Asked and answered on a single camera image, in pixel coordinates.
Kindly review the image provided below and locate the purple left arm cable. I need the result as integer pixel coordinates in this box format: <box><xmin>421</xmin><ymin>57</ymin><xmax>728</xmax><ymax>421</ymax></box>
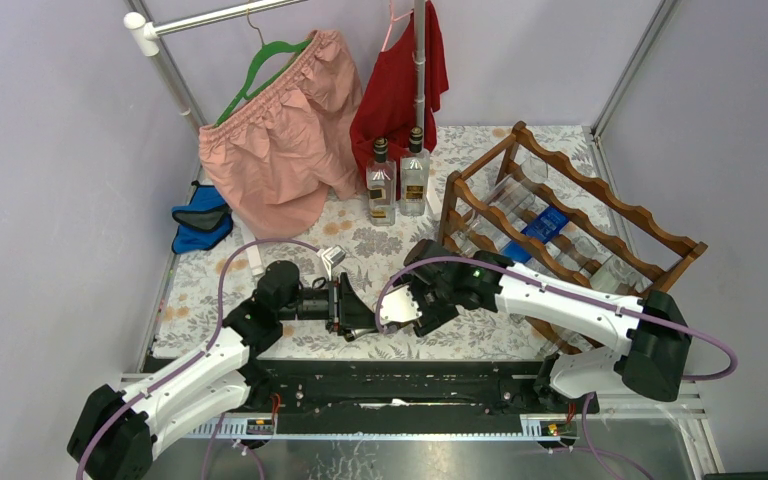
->
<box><xmin>75</xmin><ymin>238</ymin><xmax>322</xmax><ymax>480</ymax></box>

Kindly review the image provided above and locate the wooden wine rack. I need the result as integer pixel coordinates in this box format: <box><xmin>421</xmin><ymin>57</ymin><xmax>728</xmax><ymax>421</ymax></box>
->
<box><xmin>436</xmin><ymin>121</ymin><xmax>709</xmax><ymax>356</ymax></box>

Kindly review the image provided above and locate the pink skirt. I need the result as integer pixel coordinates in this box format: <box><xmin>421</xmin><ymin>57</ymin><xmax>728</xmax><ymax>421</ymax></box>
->
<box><xmin>199</xmin><ymin>30</ymin><xmax>363</xmax><ymax>238</ymax></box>

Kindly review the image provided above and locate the blue black bag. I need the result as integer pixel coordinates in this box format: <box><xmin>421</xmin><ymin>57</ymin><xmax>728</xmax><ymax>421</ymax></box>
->
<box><xmin>171</xmin><ymin>181</ymin><xmax>233</xmax><ymax>255</ymax></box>

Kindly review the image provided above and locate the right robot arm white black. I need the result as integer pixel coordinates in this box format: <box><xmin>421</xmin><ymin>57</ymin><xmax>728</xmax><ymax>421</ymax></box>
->
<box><xmin>403</xmin><ymin>239</ymin><xmax>691</xmax><ymax>412</ymax></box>

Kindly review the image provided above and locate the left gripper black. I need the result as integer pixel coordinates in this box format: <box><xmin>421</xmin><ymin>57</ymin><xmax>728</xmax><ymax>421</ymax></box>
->
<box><xmin>278</xmin><ymin>274</ymin><xmax>381</xmax><ymax>338</ymax></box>

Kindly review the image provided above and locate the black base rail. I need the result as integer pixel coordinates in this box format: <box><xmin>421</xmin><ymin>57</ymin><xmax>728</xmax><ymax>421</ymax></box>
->
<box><xmin>145</xmin><ymin>357</ymin><xmax>601</xmax><ymax>437</ymax></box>

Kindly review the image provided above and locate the white fabric strip by rack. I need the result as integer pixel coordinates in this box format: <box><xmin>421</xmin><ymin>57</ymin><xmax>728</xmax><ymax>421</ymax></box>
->
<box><xmin>425</xmin><ymin>176</ymin><xmax>442</xmax><ymax>220</ymax></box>

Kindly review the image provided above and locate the clear square liquor bottle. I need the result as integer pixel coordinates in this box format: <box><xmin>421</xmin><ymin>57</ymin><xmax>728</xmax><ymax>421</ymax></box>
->
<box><xmin>366</xmin><ymin>137</ymin><xmax>397</xmax><ymax>226</ymax></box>

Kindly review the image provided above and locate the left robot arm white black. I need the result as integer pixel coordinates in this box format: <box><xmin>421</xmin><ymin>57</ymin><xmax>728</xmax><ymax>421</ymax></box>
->
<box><xmin>67</xmin><ymin>261</ymin><xmax>381</xmax><ymax>479</ymax></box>

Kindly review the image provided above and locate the green clothes hanger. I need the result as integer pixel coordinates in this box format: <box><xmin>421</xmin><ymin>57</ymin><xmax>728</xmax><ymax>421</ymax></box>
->
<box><xmin>214</xmin><ymin>13</ymin><xmax>312</xmax><ymax>127</ymax></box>

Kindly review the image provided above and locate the clear glass flask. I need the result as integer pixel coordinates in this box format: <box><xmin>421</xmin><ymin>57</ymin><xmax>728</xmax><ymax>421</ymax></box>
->
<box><xmin>484</xmin><ymin>157</ymin><xmax>548</xmax><ymax>223</ymax></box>

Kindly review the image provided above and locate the small clear glass bottle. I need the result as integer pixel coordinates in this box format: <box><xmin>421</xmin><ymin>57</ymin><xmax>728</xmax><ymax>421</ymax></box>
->
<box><xmin>451</xmin><ymin>211</ymin><xmax>509</xmax><ymax>257</ymax></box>

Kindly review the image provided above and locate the small clear bottle bluish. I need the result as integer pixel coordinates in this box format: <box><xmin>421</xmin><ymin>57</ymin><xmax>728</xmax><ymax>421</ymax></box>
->
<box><xmin>509</xmin><ymin>238</ymin><xmax>607</xmax><ymax>356</ymax></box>

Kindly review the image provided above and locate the pink clothes hanger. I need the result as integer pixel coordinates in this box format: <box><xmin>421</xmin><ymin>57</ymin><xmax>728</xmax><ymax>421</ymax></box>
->
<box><xmin>380</xmin><ymin>0</ymin><xmax>414</xmax><ymax>53</ymax></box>

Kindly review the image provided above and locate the vertical metal pole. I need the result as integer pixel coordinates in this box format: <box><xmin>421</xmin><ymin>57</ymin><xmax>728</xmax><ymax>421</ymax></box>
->
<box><xmin>413</xmin><ymin>0</ymin><xmax>426</xmax><ymax>131</ymax></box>

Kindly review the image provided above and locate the floral table mat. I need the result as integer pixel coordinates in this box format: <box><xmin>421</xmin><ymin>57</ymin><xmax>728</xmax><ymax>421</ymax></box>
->
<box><xmin>150</xmin><ymin>126</ymin><xmax>548</xmax><ymax>360</ymax></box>

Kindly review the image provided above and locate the red garment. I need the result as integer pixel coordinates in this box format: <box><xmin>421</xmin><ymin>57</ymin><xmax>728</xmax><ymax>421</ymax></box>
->
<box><xmin>350</xmin><ymin>1</ymin><xmax>449</xmax><ymax>191</ymax></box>

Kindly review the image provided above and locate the dark green wine bottle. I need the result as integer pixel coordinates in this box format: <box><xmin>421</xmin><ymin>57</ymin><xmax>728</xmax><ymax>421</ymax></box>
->
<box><xmin>339</xmin><ymin>312</ymin><xmax>401</xmax><ymax>342</ymax></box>

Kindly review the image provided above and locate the clear glass wine bottle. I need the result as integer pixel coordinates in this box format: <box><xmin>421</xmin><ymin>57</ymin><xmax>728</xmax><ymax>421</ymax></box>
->
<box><xmin>589</xmin><ymin>255</ymin><xmax>647</xmax><ymax>295</ymax></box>

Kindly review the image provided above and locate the clear bottle black gold cap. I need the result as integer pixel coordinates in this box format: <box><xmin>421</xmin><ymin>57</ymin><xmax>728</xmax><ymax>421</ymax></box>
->
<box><xmin>400</xmin><ymin>126</ymin><xmax>431</xmax><ymax>216</ymax></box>

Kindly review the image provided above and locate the metal clothes rail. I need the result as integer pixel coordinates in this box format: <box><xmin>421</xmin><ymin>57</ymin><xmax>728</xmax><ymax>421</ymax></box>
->
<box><xmin>123</xmin><ymin>1</ymin><xmax>327</xmax><ymax>131</ymax></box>

